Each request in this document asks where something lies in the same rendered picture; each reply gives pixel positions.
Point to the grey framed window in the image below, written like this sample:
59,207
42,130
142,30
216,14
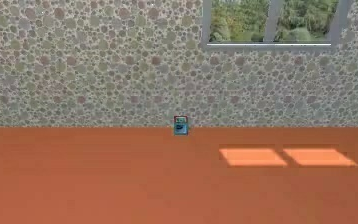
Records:
270,44

